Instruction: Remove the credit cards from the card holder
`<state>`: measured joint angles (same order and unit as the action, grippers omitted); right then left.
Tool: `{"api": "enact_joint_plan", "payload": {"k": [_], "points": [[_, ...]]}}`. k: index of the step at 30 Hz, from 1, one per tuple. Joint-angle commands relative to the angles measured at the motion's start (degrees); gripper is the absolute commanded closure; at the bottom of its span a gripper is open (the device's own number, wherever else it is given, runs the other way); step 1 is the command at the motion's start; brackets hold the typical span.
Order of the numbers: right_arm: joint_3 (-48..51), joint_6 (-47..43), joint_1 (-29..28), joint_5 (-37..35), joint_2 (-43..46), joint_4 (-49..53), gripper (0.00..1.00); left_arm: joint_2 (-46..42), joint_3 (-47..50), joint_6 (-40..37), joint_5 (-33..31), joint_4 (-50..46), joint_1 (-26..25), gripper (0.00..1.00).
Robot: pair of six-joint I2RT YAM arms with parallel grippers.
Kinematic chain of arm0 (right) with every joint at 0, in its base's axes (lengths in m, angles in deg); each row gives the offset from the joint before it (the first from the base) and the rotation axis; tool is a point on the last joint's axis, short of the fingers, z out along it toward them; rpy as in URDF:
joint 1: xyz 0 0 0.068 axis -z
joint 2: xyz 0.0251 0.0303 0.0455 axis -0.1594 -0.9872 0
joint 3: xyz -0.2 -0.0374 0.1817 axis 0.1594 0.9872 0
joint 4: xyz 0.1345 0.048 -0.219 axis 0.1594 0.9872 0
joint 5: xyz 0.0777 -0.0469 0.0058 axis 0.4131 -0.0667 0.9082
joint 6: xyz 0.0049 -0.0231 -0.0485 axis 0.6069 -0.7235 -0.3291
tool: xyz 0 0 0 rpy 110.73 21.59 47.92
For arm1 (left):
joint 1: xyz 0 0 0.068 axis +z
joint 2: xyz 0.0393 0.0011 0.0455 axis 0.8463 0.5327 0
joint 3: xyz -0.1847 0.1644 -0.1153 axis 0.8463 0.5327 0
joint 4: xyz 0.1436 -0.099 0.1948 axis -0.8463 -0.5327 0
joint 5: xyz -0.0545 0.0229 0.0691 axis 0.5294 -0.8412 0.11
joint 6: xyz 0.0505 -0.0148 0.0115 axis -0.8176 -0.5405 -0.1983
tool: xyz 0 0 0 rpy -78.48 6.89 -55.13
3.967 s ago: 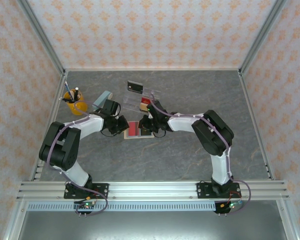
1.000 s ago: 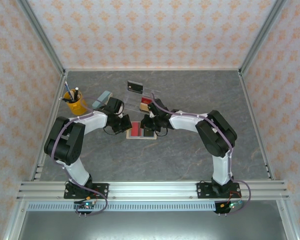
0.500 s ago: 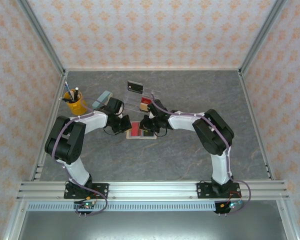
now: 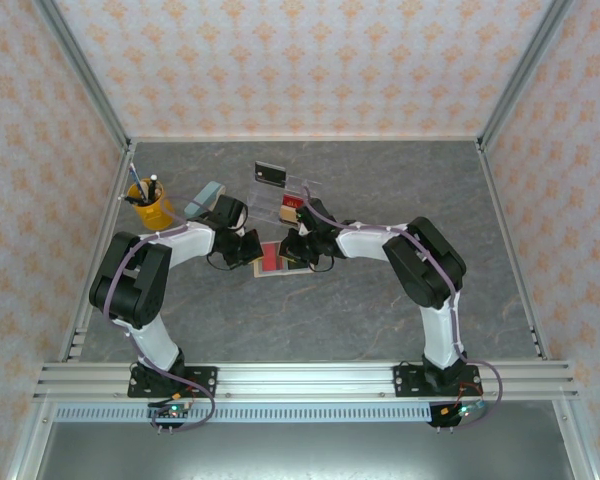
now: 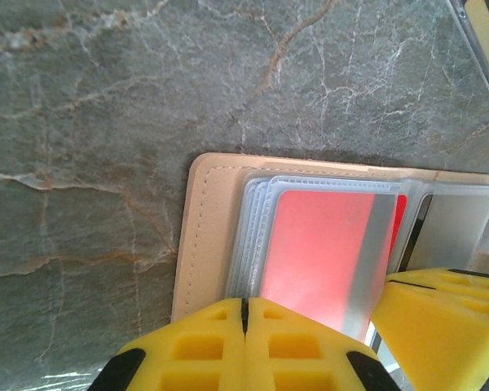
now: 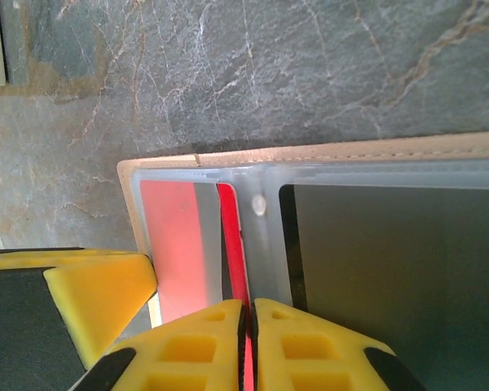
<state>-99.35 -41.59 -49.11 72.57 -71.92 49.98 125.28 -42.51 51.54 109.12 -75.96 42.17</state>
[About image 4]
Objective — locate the clear acrylic card stand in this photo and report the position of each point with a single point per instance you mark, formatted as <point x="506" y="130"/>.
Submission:
<point x="265" y="200"/>

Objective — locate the beige leather card holder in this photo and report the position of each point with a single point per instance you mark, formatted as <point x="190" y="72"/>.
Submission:
<point x="282" y="273"/>

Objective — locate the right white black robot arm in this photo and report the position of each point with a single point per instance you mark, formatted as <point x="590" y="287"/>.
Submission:
<point x="440" y="335"/>

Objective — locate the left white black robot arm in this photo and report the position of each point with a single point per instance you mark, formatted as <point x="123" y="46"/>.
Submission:
<point x="155" y="340"/>

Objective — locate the single black card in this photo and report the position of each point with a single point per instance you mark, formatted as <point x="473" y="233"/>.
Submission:
<point x="300" y="265"/>

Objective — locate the gold card stack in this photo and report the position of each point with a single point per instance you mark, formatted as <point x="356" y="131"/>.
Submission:
<point x="286" y="215"/>

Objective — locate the red VIP card stack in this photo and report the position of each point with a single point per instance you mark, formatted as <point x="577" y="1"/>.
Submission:
<point x="291" y="201"/>

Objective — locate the single red card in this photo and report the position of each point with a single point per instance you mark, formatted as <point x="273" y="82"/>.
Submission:
<point x="271" y="257"/>

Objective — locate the light blue eraser block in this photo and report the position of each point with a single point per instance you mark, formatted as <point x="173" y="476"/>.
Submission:
<point x="210" y="192"/>

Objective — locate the yellow pen cup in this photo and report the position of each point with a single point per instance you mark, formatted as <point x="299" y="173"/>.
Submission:
<point x="157" y="212"/>

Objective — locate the black marker white cap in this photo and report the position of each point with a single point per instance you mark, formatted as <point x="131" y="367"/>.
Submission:
<point x="152" y="187"/>

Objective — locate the blue pen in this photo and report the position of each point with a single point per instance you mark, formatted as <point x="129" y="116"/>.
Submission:
<point x="136" y="175"/>

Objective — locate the grey metal panel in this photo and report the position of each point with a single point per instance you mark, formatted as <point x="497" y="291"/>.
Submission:
<point x="300" y="450"/>

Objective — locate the aluminium table side rail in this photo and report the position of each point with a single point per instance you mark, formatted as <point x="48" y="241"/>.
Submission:
<point x="101" y="250"/>
<point x="511" y="250"/>

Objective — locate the long aluminium mounting rail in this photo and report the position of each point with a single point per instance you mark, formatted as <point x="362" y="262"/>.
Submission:
<point x="305" y="382"/>

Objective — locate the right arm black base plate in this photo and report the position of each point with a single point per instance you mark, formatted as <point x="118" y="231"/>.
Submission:
<point x="405" y="382"/>

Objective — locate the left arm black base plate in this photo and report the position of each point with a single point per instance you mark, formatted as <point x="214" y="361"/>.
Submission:
<point x="205" y="382"/>

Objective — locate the short aluminium frame post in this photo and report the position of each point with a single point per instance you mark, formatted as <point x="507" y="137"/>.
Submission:
<point x="32" y="440"/>
<point x="572" y="440"/>

